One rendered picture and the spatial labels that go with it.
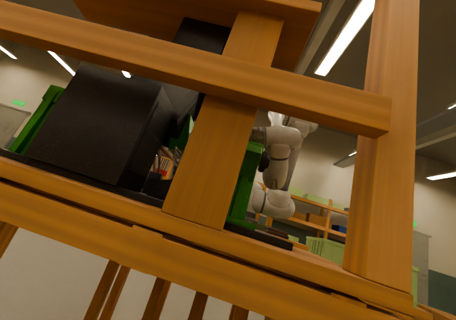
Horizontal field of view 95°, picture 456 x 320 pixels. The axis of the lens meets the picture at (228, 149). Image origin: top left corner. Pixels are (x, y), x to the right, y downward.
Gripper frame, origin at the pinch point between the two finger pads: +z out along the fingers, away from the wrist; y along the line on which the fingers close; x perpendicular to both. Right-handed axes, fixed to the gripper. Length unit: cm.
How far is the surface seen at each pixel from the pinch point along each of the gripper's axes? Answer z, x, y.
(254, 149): -19.5, 24.1, 6.5
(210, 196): -8.0, 45.1, 5.2
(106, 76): 29.8, 9.9, 24.5
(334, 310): -33, 59, -9
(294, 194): -191, -385, -336
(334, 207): -299, -365, -360
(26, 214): 31, 49, 2
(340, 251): -69, 9, -57
